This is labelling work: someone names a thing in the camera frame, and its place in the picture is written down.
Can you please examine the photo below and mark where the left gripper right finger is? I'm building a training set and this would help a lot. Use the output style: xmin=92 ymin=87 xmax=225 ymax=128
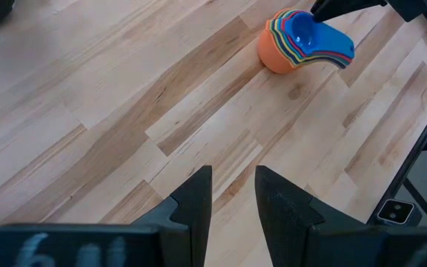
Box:
xmin=254 ymin=165 xmax=365 ymax=267

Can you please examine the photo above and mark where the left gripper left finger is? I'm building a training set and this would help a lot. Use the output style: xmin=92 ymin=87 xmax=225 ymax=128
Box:
xmin=131 ymin=165 xmax=214 ymax=267

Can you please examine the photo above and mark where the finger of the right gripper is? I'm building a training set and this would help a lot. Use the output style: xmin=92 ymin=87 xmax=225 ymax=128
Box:
xmin=388 ymin=0 xmax=427 ymax=22
xmin=311 ymin=0 xmax=388 ymax=23

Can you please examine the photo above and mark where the blue measuring cup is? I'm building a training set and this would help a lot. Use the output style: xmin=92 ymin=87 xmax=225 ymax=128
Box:
xmin=283 ymin=10 xmax=356 ymax=60

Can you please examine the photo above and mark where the red measuring cup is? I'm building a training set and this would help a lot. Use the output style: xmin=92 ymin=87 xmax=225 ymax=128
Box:
xmin=279 ymin=10 xmax=354 ymax=63

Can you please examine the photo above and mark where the teal measuring cup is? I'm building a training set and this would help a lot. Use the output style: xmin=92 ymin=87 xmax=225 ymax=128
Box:
xmin=275 ymin=10 xmax=351 ymax=66

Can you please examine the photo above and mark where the yellow measuring cup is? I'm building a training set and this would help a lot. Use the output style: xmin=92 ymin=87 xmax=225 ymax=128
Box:
xmin=272 ymin=9 xmax=350 ymax=67

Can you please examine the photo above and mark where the purple measuring cup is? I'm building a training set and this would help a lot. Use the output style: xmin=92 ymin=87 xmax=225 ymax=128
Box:
xmin=271 ymin=9 xmax=350 ymax=70

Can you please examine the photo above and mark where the green measuring cup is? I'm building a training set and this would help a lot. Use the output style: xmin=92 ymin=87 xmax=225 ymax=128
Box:
xmin=267 ymin=9 xmax=348 ymax=70

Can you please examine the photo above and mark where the orange measuring cup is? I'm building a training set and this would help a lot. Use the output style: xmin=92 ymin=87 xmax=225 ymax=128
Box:
xmin=256 ymin=7 xmax=303 ymax=74

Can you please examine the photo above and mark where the small grey camera box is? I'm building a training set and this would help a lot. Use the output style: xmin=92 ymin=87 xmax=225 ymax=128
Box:
xmin=376 ymin=198 xmax=423 ymax=228

